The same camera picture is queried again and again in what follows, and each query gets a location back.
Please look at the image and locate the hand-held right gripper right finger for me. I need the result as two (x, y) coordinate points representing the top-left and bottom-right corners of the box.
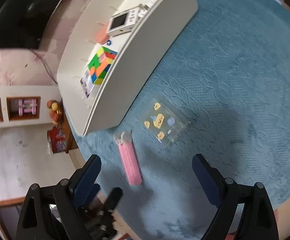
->
(192, 154), (279, 240)

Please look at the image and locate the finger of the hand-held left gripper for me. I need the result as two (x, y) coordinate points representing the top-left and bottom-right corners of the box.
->
(102, 186), (123, 215)

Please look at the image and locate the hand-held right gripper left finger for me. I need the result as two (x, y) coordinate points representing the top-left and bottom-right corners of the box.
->
(16, 154), (102, 240)

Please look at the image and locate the pink plastic stick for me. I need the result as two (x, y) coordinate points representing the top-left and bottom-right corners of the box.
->
(113, 130), (143, 187)

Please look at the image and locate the clear sticker-covered case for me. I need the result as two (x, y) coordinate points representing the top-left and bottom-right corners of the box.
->
(140, 99), (192, 147)

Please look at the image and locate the blue label clear box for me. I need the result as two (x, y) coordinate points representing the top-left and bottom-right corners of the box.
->
(80, 67), (95, 99)

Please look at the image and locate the colourful puzzle cube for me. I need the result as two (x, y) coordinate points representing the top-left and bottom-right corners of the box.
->
(87, 46), (118, 85)

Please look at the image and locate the white storage box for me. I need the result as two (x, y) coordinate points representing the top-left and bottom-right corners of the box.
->
(57, 0), (199, 137)

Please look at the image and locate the white digital camera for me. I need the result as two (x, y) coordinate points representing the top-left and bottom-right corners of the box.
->
(107, 4), (150, 37)

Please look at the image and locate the pink dumbbell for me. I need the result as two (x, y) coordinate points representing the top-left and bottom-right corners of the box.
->
(18, 99), (27, 116)
(26, 99), (36, 115)

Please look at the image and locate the blue plush blanket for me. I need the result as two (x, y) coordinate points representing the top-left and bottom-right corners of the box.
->
(74, 0), (290, 240)

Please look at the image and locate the black flat television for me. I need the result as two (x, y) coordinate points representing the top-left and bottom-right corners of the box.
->
(0, 0), (72, 50)

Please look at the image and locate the white wall niche shelf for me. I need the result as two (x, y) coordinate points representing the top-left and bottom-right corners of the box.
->
(0, 85), (64, 130)

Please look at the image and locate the black television cable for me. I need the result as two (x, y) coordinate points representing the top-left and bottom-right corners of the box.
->
(29, 49), (59, 85)

